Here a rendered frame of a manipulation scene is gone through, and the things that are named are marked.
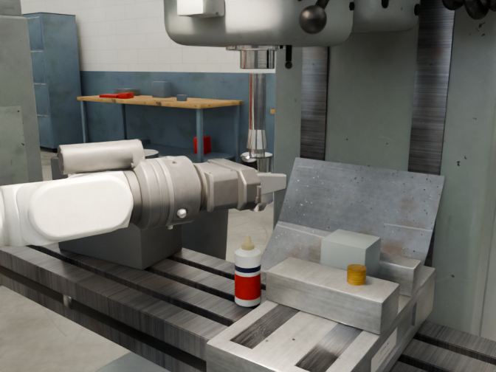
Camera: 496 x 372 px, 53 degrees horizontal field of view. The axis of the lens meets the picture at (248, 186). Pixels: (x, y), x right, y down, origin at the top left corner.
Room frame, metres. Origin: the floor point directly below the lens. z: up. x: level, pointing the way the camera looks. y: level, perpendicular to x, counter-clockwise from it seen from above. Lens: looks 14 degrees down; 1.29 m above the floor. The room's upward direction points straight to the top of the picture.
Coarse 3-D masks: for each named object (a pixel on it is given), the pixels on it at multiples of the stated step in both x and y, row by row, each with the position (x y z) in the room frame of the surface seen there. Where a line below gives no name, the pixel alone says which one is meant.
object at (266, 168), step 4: (244, 164) 0.68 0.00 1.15; (248, 164) 0.67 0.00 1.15; (264, 164) 0.67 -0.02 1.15; (268, 164) 0.67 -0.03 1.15; (272, 164) 0.68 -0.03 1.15; (256, 168) 0.67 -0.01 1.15; (260, 168) 0.67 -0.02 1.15; (264, 168) 0.67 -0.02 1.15; (268, 168) 0.67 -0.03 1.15; (272, 168) 0.68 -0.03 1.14; (256, 172) 0.67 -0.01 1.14; (260, 172) 0.67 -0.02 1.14; (264, 172) 0.67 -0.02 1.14; (268, 172) 0.67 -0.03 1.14; (272, 172) 0.68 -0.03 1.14; (272, 192) 0.69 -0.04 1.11; (264, 196) 0.67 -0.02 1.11; (268, 196) 0.67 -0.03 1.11; (272, 196) 0.69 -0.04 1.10; (264, 200) 0.67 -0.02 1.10; (268, 200) 0.67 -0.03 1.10; (272, 200) 0.69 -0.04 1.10; (260, 204) 0.67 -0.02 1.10; (264, 204) 0.67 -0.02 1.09
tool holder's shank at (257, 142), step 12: (252, 84) 0.68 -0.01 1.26; (264, 84) 0.68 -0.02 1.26; (252, 96) 0.68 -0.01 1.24; (264, 96) 0.68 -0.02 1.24; (252, 108) 0.68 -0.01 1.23; (264, 108) 0.68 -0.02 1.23; (252, 120) 0.68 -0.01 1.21; (264, 120) 0.69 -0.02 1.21; (252, 132) 0.68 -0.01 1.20; (264, 132) 0.68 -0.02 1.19; (252, 144) 0.68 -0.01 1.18; (264, 144) 0.68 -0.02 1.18
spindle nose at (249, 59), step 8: (240, 56) 0.69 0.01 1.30; (248, 56) 0.67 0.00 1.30; (256, 56) 0.67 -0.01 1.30; (264, 56) 0.67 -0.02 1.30; (272, 56) 0.68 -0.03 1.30; (240, 64) 0.69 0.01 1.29; (248, 64) 0.67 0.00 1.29; (256, 64) 0.67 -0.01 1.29; (264, 64) 0.67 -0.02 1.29; (272, 64) 0.68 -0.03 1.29
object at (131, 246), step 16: (64, 176) 0.92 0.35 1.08; (128, 224) 0.84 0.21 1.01; (176, 224) 0.91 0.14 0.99; (80, 240) 0.90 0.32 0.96; (96, 240) 0.88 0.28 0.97; (112, 240) 0.86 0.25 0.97; (128, 240) 0.84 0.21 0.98; (144, 240) 0.83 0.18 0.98; (160, 240) 0.87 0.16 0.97; (176, 240) 0.91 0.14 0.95; (96, 256) 0.88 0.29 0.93; (112, 256) 0.86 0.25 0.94; (128, 256) 0.84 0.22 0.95; (144, 256) 0.83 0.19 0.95; (160, 256) 0.87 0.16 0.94
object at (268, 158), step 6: (246, 156) 0.68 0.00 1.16; (252, 156) 0.67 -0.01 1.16; (258, 156) 0.67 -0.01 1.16; (264, 156) 0.67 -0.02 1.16; (270, 156) 0.68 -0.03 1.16; (246, 162) 0.67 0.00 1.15; (252, 162) 0.67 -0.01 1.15; (258, 162) 0.67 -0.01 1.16; (264, 162) 0.67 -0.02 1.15; (270, 162) 0.68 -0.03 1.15
